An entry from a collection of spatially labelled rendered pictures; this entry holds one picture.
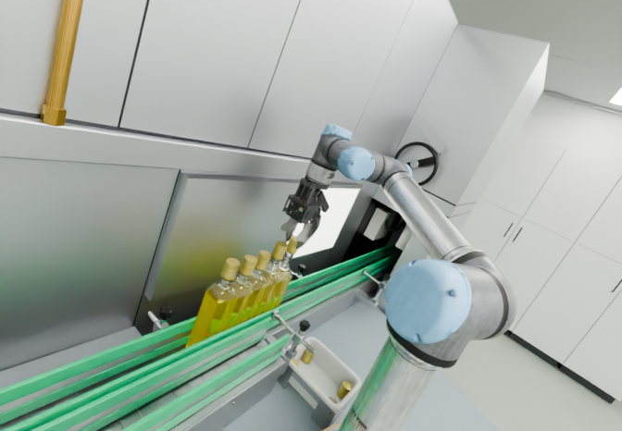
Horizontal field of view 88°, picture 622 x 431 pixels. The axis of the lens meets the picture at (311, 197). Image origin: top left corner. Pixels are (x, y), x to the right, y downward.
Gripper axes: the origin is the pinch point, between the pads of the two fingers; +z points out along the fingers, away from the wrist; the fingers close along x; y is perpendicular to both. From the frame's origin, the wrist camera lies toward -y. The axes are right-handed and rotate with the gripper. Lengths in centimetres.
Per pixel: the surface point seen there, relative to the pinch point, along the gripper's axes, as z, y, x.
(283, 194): -9.2, -2.8, -11.9
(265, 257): 2.7, 12.8, 0.8
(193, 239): 3.2, 25.9, -12.5
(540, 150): -84, -357, 38
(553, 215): -26, -356, 82
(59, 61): -30, 58, -14
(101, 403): 22, 51, 5
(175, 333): 24.3, 30.1, -3.7
